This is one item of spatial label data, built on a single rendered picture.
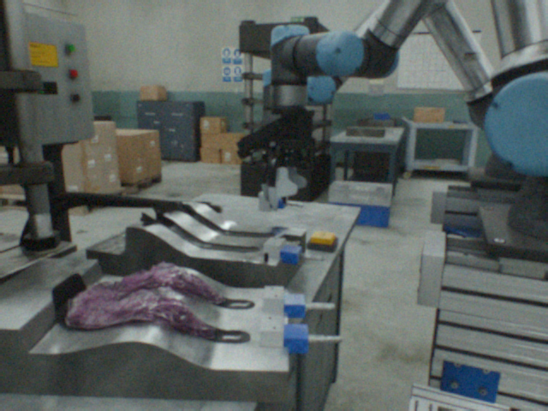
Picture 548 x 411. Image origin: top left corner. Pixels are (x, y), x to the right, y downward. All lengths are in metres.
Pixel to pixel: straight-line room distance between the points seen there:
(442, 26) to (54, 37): 1.17
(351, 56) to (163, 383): 0.60
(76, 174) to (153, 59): 4.54
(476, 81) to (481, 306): 0.72
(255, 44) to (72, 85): 3.63
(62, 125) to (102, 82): 8.08
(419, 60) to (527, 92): 6.81
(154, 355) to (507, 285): 0.53
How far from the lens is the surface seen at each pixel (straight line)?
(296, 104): 0.84
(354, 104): 7.41
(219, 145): 7.78
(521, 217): 0.72
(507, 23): 0.60
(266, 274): 0.90
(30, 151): 1.33
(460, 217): 1.20
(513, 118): 0.56
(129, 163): 5.54
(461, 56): 1.27
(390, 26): 0.85
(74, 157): 4.77
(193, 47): 8.44
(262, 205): 1.22
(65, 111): 1.59
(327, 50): 0.76
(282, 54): 0.84
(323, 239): 1.22
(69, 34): 1.64
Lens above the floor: 1.23
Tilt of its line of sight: 15 degrees down
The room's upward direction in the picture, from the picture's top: 1 degrees clockwise
